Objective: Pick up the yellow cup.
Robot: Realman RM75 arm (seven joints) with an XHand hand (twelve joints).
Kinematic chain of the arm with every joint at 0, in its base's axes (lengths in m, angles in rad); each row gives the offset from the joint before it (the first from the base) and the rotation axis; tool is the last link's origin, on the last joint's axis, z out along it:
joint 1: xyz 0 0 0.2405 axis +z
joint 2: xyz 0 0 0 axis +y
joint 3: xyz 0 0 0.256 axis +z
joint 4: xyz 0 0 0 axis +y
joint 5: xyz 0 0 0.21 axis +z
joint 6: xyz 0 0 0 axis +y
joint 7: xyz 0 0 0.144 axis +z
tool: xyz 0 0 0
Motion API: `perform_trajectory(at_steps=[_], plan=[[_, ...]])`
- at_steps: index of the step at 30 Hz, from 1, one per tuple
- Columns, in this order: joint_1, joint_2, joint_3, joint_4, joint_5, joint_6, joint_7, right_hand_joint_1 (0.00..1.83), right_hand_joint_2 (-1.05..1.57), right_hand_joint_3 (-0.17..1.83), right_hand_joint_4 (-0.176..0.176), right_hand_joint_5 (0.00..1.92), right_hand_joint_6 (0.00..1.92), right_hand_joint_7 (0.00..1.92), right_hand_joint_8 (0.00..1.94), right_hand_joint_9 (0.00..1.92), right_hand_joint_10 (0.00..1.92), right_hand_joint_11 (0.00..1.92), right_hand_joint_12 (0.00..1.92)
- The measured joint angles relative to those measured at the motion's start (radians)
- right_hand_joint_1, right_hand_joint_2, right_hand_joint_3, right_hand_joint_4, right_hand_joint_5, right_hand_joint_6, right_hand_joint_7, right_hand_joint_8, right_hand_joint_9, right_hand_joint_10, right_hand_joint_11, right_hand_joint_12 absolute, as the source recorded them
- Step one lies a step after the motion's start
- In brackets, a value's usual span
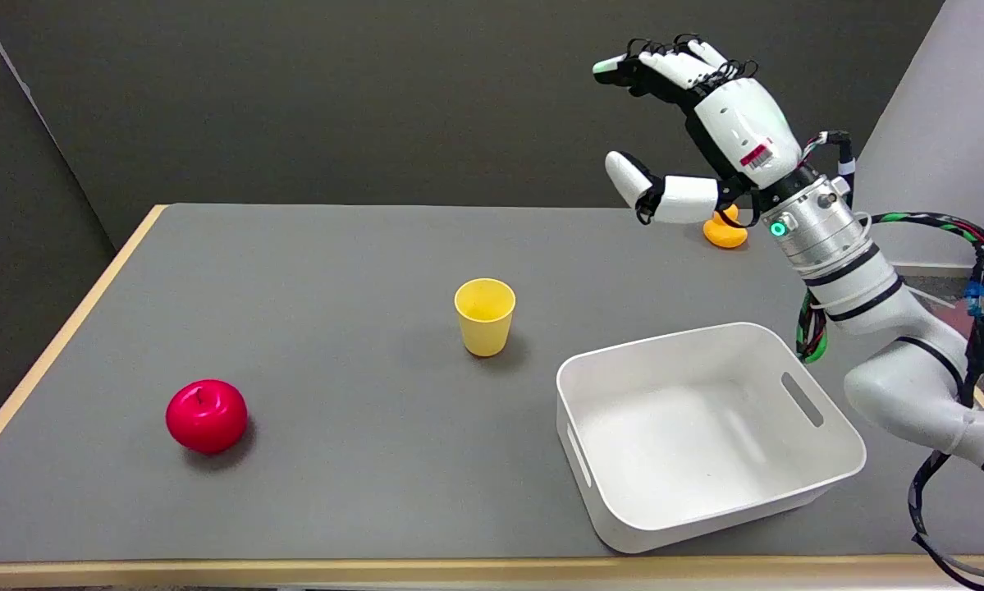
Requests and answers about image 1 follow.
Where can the white plastic bin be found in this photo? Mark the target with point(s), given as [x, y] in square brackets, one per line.
[705, 435]

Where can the yellow plastic cup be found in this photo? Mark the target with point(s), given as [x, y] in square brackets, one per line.
[485, 316]

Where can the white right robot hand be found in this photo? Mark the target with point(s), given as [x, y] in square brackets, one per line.
[738, 123]

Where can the yellow rubber duck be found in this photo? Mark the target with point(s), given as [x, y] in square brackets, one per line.
[723, 231]

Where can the red apple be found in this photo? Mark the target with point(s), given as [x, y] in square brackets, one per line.
[207, 415]

